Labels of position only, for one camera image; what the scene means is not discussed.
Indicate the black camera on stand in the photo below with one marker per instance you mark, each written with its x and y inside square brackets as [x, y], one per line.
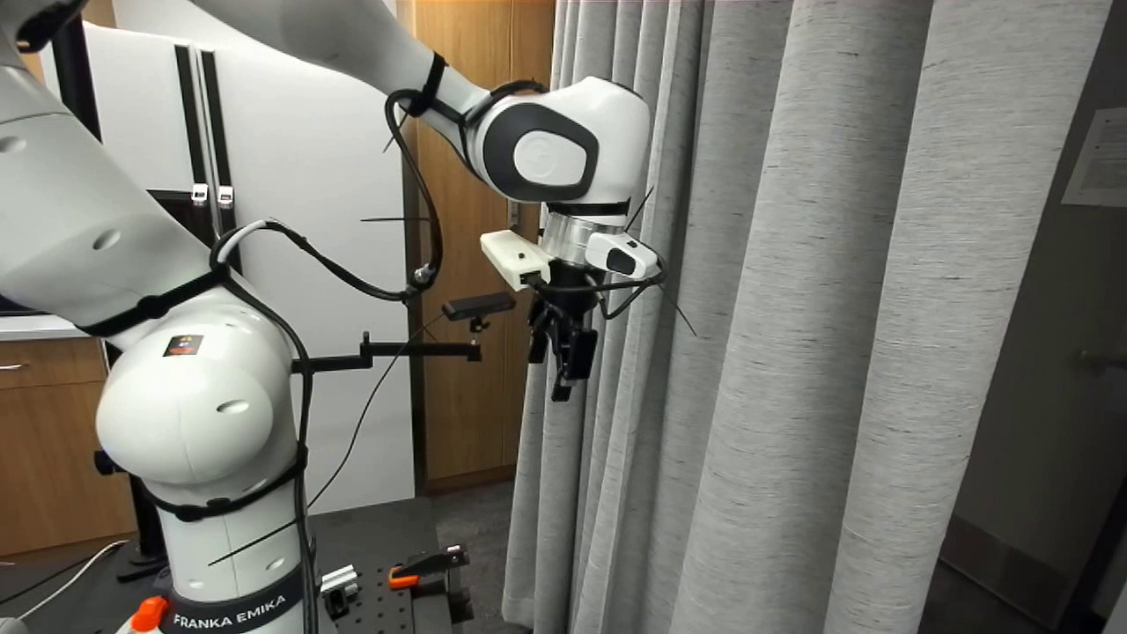
[480, 306]

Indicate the white paper sign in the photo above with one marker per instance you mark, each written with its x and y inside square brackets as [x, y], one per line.
[1100, 160]

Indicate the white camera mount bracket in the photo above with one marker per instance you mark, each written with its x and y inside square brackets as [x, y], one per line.
[516, 259]

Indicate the low wooden cabinet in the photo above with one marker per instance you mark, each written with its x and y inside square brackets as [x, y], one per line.
[48, 469]

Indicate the grey fabric curtain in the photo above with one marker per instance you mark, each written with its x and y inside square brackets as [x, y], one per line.
[797, 354]

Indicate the black vertical rail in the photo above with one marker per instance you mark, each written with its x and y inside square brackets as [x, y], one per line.
[216, 119]
[187, 119]

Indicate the white partition board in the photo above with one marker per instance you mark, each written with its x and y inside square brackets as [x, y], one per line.
[304, 153]

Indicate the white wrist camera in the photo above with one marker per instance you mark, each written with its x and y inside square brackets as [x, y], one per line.
[621, 257]

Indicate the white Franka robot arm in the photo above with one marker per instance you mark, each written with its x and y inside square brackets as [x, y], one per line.
[197, 410]

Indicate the silver metal block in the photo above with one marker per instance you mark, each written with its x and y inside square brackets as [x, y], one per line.
[338, 578]

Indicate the orange base button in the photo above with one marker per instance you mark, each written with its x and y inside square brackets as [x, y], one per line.
[149, 616]

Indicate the black vertical pole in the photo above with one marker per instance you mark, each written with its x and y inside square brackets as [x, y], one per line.
[71, 72]

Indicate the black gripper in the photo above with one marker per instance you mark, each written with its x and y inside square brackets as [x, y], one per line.
[564, 306]

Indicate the tall wooden cabinet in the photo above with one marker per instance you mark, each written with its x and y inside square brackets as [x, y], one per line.
[468, 410]

